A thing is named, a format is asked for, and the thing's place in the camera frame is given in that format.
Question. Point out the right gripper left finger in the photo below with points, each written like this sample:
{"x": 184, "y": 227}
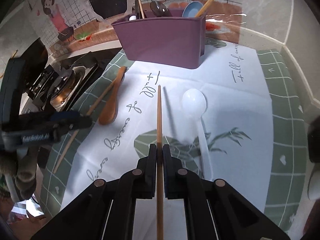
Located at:
{"x": 105, "y": 209}

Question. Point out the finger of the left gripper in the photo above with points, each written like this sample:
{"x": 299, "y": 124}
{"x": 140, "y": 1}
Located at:
{"x": 38, "y": 120}

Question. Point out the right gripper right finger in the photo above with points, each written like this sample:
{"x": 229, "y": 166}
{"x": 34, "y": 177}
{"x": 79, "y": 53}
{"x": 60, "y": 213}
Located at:
{"x": 214, "y": 209}

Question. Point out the brown wooden spoon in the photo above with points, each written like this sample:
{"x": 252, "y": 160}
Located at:
{"x": 108, "y": 113}

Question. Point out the white plastic spoon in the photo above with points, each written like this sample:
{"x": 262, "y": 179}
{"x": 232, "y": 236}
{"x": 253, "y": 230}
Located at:
{"x": 194, "y": 106}

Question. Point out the small white head metal spoon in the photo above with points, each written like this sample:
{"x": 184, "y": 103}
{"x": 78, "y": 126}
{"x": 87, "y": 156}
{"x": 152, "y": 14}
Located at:
{"x": 132, "y": 18}

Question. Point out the dark metal spoon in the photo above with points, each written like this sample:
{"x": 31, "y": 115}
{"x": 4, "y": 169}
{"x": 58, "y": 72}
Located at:
{"x": 159, "y": 9}

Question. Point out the light blue plastic spoon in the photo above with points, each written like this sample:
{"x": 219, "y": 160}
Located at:
{"x": 192, "y": 9}

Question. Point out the black gas stove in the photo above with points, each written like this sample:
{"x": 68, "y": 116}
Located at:
{"x": 61, "y": 84}

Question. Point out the green white checked table mat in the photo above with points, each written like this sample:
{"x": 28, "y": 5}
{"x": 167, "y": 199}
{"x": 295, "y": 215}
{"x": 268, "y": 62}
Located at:
{"x": 253, "y": 124}

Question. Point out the white salt shaker teal lid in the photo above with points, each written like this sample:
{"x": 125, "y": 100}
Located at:
{"x": 314, "y": 183}

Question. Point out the dark soy sauce bottle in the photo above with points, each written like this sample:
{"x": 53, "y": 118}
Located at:
{"x": 314, "y": 141}

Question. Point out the purple plastic utensil holder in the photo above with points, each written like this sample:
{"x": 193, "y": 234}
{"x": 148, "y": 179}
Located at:
{"x": 175, "y": 41}

